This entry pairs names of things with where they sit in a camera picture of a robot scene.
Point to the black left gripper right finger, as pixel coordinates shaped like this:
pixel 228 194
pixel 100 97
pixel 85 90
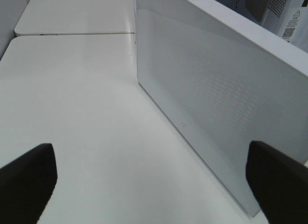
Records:
pixel 278 183

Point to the white microwave door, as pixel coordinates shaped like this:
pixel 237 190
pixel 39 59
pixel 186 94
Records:
pixel 223 81

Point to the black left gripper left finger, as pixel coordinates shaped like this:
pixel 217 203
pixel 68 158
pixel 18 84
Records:
pixel 27 184

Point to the white microwave oven body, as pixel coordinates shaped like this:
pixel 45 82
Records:
pixel 287 19

